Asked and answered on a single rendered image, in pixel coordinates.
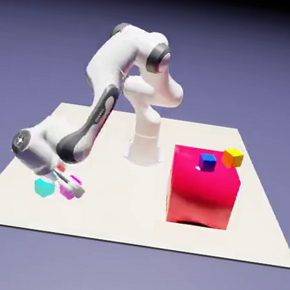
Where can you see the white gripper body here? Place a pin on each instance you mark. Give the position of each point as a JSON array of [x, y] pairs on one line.
[[72, 186]]

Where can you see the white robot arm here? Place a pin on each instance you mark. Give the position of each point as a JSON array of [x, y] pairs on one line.
[[110, 58]]

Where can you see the small magenta cube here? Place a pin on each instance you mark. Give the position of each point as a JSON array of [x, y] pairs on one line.
[[66, 192]]

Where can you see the small red cube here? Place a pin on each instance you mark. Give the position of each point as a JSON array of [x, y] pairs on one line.
[[61, 167]]

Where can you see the small cyan cube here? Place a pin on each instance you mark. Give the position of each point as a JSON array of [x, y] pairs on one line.
[[44, 187]]

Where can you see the small blue cube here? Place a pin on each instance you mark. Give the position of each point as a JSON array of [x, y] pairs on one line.
[[207, 162]]

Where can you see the small orange cube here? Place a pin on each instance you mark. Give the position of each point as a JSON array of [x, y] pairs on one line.
[[232, 158]]

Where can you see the large red box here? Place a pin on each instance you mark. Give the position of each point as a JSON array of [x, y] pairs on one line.
[[201, 195]]

